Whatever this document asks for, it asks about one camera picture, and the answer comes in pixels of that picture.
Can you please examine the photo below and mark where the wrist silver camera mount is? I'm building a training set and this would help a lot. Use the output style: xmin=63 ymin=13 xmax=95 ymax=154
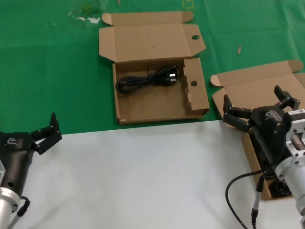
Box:
xmin=0 ymin=162 xmax=6 ymax=187
xmin=285 ymin=108 xmax=305 ymax=159

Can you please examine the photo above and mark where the open cardboard box round hole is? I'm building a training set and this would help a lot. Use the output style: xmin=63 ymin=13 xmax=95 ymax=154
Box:
xmin=99 ymin=11 xmax=210 ymax=125

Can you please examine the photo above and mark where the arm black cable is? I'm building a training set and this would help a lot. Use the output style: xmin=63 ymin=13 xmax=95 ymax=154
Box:
xmin=8 ymin=195 xmax=31 ymax=229
xmin=225 ymin=157 xmax=283 ymax=229

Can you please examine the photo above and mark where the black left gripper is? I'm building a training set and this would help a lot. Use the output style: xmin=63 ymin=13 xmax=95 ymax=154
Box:
xmin=0 ymin=112 xmax=63 ymax=195

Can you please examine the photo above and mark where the black power cable with plug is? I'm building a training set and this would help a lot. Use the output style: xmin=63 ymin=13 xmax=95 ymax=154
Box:
xmin=115 ymin=65 xmax=179 ymax=94

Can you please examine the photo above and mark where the left wrist silver camera mount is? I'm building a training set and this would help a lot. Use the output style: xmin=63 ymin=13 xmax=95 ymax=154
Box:
xmin=0 ymin=162 xmax=6 ymax=187

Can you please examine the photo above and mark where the green table mat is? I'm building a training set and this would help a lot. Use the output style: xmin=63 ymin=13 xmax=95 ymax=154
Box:
xmin=0 ymin=0 xmax=305 ymax=135

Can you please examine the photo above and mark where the black power cable bundle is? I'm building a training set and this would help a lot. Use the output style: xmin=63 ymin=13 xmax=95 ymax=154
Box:
xmin=267 ymin=177 xmax=295 ymax=198

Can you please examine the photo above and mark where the right wrist silver camera mount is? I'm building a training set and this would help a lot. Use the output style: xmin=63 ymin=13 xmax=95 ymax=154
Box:
xmin=285 ymin=108 xmax=305 ymax=159

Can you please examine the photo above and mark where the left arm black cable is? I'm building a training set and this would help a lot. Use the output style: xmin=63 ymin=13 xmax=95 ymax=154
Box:
xmin=8 ymin=195 xmax=31 ymax=229

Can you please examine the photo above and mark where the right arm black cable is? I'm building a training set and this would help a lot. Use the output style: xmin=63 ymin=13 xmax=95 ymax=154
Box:
xmin=225 ymin=157 xmax=283 ymax=229

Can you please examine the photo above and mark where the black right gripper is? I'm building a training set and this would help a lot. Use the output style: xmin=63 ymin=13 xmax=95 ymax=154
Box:
xmin=223 ymin=85 xmax=301 ymax=166

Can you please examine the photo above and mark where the open cardboard box holding cables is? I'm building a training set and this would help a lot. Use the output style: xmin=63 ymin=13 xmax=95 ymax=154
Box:
xmin=210 ymin=60 xmax=305 ymax=201

